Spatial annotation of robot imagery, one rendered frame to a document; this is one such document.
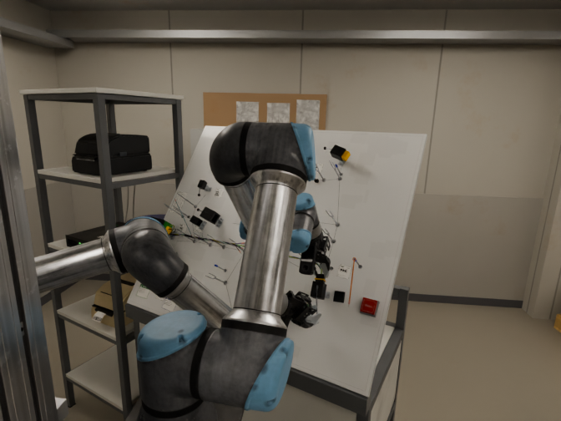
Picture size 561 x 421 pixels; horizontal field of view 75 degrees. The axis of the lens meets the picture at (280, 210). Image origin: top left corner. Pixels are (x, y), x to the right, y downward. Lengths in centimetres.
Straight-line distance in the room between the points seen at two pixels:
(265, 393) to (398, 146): 122
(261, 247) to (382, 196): 92
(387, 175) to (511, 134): 243
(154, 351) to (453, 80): 337
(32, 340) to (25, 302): 5
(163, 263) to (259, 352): 34
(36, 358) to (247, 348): 29
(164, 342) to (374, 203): 106
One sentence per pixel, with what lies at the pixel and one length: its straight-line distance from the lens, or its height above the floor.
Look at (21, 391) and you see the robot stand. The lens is 61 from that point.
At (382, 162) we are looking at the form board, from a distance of 158.
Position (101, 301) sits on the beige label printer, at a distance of 220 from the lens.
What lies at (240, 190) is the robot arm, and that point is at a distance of 88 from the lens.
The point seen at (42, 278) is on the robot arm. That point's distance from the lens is 101.
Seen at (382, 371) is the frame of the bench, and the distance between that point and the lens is 159.
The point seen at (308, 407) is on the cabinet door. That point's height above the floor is 70.
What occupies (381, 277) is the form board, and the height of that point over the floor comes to 119.
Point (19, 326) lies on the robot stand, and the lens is 58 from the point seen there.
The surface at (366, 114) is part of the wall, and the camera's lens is 349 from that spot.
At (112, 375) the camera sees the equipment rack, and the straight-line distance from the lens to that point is 257.
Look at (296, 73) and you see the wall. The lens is 349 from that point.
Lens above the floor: 174
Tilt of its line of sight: 14 degrees down
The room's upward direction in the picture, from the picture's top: 1 degrees clockwise
